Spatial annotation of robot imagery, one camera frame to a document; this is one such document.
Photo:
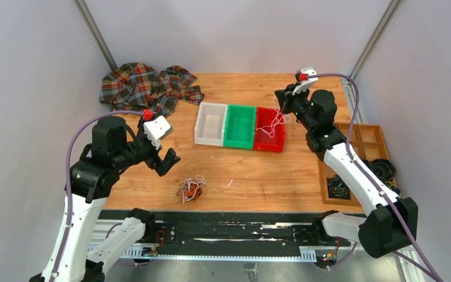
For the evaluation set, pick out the red plastic bin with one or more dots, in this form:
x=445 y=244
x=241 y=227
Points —
x=269 y=130

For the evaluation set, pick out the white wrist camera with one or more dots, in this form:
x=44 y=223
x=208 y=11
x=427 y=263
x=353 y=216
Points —
x=156 y=130
x=306 y=77

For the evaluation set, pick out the black mounting rail base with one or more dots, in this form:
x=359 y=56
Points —
x=236 y=236

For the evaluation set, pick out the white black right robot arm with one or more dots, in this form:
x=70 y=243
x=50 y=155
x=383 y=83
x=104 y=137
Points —
x=390 y=223

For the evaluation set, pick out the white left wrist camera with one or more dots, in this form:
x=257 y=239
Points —
x=156 y=130

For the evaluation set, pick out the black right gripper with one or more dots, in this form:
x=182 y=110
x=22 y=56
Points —
x=285 y=97

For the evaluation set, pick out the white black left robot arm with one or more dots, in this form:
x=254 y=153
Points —
x=114 y=148

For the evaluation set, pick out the plaid flannel shirt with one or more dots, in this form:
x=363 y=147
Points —
x=138 y=87

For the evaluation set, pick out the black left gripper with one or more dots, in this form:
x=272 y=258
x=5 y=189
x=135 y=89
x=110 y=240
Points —
x=170 y=159

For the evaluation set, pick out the wooden compartment tray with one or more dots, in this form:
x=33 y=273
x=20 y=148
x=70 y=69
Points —
x=369 y=143

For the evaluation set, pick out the white plastic bin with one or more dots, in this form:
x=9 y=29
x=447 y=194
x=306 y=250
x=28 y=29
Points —
x=210 y=124

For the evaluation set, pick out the green plastic bin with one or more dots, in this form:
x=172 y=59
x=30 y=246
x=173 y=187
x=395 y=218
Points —
x=240 y=127

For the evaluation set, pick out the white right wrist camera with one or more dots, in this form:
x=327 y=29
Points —
x=306 y=77

